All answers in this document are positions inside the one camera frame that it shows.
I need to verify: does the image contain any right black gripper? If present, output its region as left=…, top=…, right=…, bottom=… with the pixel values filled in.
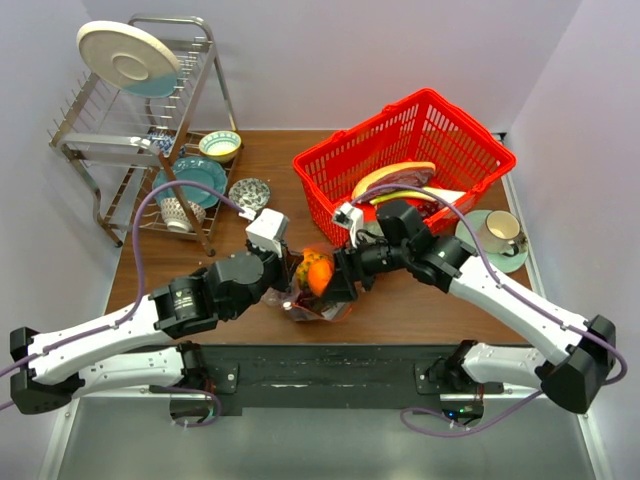
left=321, top=230, right=410, bottom=301

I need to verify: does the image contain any small toy pineapple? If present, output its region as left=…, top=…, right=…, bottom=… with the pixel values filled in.
left=295, top=248, right=329, bottom=289

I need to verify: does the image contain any clear zip top bag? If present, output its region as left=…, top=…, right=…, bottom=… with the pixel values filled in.
left=261, top=244, right=352, bottom=323

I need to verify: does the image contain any purple grape bunch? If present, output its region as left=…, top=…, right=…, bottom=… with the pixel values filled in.
left=288, top=294, right=327, bottom=321
left=417, top=202, right=439, bottom=219

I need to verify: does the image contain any red plastic shopping basket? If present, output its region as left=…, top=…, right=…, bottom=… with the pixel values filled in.
left=292, top=88, right=516, bottom=246

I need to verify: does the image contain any orange fruit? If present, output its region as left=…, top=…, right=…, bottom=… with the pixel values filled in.
left=307, top=258, right=334, bottom=297

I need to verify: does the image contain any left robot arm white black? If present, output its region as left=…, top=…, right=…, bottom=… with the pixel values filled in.
left=8, top=243, right=303, bottom=415

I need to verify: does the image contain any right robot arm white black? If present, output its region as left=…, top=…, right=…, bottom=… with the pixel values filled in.
left=322, top=200, right=618, bottom=414

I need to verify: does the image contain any black white patterned bowl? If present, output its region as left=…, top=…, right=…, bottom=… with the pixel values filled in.
left=229, top=178, right=271, bottom=211

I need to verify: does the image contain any patterned bowl in rack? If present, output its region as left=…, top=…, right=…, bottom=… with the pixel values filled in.
left=160, top=198, right=206, bottom=233

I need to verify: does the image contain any teal scalloped plate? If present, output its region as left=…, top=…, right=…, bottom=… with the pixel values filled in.
left=172, top=156, right=227, bottom=209

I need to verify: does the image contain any yellow rimmed teal bowl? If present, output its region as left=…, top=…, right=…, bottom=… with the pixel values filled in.
left=198, top=131, right=242, bottom=163

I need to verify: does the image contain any white green leek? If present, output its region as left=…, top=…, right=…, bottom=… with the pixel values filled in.
left=369, top=187, right=465, bottom=205

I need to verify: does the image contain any metal dish rack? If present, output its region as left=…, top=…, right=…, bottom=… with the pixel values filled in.
left=50, top=14, right=237, bottom=255

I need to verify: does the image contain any cream enamel mug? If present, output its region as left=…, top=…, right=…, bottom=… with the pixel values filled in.
left=476, top=210, right=528, bottom=257

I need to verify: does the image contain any blue patterned dish in rack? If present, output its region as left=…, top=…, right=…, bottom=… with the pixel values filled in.
left=148, top=128, right=177, bottom=158

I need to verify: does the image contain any large white blue plate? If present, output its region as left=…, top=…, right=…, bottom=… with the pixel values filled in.
left=76, top=21, right=181, bottom=99

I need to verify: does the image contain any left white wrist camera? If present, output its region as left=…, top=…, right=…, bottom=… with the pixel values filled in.
left=245, top=208, right=289, bottom=258

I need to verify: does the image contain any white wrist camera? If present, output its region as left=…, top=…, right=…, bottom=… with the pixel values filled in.
left=245, top=208, right=289, bottom=258
left=332, top=202, right=364, bottom=247

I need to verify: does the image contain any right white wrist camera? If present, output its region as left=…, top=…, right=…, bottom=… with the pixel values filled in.
left=332, top=202, right=364, bottom=247

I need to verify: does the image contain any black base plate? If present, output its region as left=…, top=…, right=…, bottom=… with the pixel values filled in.
left=149, top=342, right=504, bottom=419

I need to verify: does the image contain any aluminium frame rail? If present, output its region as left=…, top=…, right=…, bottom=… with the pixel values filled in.
left=488, top=132, right=614, bottom=480

